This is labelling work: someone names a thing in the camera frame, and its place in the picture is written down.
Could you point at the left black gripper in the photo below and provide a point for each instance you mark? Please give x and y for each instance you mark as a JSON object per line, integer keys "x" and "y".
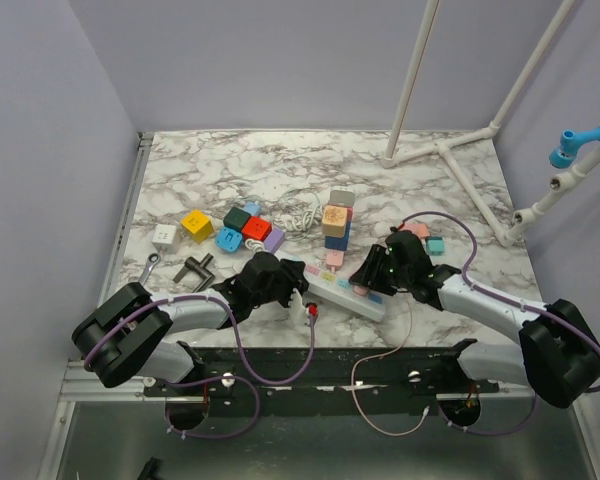
{"x": 294, "y": 279}

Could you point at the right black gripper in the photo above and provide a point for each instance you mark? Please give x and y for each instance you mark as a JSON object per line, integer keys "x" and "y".
{"x": 366, "y": 275}

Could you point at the pink round plug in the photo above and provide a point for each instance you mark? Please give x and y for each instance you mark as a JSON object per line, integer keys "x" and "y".
{"x": 361, "y": 291}

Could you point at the white power strip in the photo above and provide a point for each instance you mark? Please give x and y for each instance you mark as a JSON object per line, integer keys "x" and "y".
{"x": 338, "y": 291}

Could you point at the red cube socket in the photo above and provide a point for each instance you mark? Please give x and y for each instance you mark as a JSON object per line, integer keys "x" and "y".
{"x": 256, "y": 229}

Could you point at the pink cube socket adapter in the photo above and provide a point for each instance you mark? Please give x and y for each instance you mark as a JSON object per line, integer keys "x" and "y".
{"x": 418, "y": 229}

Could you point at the teal plug adapter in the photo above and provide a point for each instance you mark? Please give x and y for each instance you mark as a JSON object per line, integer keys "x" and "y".
{"x": 435, "y": 246}

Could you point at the yellow cube socket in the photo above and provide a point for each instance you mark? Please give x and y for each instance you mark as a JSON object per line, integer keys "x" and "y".
{"x": 197, "y": 225}

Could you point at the white tiger cube adapter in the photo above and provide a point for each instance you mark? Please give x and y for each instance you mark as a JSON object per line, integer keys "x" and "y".
{"x": 166, "y": 238}

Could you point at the dark green cube socket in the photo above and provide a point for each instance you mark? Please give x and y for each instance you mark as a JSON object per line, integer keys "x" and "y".
{"x": 236, "y": 219}

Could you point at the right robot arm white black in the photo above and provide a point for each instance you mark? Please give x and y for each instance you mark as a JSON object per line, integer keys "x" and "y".
{"x": 551, "y": 350}

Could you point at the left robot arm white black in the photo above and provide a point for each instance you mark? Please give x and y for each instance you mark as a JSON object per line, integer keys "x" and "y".
{"x": 124, "y": 337}

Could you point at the dark blue cube socket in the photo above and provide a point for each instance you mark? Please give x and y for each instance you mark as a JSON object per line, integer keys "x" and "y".
{"x": 339, "y": 243}

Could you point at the pink flat adapter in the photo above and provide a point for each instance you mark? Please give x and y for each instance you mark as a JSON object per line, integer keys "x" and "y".
{"x": 334, "y": 259}

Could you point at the purple usb power strip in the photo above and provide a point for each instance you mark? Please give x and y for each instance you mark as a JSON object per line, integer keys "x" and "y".
{"x": 274, "y": 240}

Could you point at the beige cube adapter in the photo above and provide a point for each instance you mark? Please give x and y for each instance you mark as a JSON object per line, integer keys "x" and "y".
{"x": 334, "y": 220}

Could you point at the light blue usb charger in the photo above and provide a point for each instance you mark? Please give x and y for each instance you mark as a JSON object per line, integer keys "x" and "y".
{"x": 252, "y": 208}

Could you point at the blue pipe fitting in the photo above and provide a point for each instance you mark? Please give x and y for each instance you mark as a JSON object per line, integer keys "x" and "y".
{"x": 570, "y": 143}

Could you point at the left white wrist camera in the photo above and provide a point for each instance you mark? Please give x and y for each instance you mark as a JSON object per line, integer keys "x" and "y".
{"x": 302, "y": 311}

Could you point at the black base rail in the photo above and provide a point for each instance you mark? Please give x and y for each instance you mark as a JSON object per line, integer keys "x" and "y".
{"x": 296, "y": 382}

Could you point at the dark metal t-handle key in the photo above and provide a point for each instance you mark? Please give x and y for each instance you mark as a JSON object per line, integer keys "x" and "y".
{"x": 200, "y": 268}

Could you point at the ratchet wrench green handle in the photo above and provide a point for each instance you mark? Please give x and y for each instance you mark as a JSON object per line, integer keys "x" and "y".
{"x": 151, "y": 262}

